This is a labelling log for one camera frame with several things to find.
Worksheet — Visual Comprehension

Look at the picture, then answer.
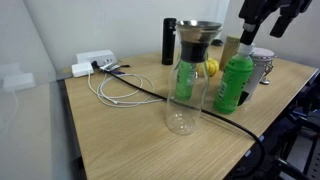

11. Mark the olive green tin canister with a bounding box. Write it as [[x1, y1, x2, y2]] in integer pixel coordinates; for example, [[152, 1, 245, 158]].
[[219, 35, 242, 72]]

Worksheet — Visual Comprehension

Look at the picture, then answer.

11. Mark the white power strip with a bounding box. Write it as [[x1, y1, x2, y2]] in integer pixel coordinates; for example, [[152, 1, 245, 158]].
[[75, 49, 118, 67]]

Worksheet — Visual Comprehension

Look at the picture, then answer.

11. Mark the white tin canister with latch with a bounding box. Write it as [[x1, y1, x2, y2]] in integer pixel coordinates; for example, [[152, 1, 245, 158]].
[[238, 47, 276, 101]]

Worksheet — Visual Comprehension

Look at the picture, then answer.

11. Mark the grey white plug connector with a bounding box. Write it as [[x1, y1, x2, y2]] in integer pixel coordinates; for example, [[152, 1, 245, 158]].
[[99, 63, 116, 72]]

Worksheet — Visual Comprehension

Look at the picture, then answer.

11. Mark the glass carafe with steel lid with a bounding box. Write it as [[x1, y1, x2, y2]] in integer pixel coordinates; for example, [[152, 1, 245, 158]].
[[165, 20, 223, 136]]

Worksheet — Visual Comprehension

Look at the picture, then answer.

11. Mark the black thermos bottle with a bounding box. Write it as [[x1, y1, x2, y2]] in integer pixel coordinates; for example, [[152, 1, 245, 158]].
[[161, 17, 178, 66]]

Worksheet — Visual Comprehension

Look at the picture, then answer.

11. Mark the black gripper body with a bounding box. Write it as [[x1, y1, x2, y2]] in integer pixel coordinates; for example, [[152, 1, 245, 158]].
[[265, 0, 292, 9]]

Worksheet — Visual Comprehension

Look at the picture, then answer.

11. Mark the white power adapter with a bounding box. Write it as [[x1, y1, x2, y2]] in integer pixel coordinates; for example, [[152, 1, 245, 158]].
[[71, 61, 95, 78]]

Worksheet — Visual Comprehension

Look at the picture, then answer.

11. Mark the green bottle with white cap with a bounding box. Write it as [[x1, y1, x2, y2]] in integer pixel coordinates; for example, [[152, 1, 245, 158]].
[[213, 43, 255, 115], [174, 59, 198, 103]]

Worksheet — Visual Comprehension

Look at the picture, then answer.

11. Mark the clear acrylic panel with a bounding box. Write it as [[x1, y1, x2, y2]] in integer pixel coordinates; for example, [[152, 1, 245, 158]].
[[0, 0, 81, 180]]

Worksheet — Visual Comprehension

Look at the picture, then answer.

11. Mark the white coiled cable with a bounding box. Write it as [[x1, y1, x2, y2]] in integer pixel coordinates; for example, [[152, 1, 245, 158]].
[[87, 73, 164, 108]]

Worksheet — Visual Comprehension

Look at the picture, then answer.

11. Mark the black power cable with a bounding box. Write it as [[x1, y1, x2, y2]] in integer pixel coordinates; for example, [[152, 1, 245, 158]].
[[91, 60, 267, 176]]

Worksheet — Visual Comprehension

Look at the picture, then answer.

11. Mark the black metal cart frame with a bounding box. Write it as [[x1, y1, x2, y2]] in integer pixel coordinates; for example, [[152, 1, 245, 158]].
[[229, 71, 320, 180]]

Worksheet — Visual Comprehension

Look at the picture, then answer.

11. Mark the small yellow orange pumpkin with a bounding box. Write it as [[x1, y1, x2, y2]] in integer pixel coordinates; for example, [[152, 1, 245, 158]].
[[196, 57, 220, 78]]

